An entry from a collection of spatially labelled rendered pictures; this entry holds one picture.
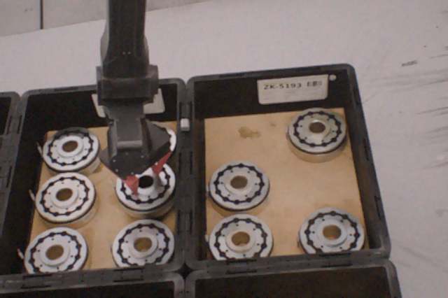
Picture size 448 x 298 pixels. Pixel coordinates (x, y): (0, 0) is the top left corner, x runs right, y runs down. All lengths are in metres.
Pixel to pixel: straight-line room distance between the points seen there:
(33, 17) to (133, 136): 2.09
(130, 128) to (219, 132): 0.36
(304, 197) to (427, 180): 0.30
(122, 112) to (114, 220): 0.28
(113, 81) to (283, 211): 0.39
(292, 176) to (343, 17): 0.59
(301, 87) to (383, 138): 0.26
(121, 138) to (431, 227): 0.64
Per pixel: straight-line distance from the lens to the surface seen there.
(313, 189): 1.26
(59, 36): 1.83
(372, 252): 1.08
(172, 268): 1.07
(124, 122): 1.02
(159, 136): 1.16
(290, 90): 1.33
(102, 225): 1.26
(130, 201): 1.22
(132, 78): 1.01
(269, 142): 1.33
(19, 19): 3.08
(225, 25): 1.76
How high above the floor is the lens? 1.85
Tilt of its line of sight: 51 degrees down
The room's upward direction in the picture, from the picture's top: 8 degrees counter-clockwise
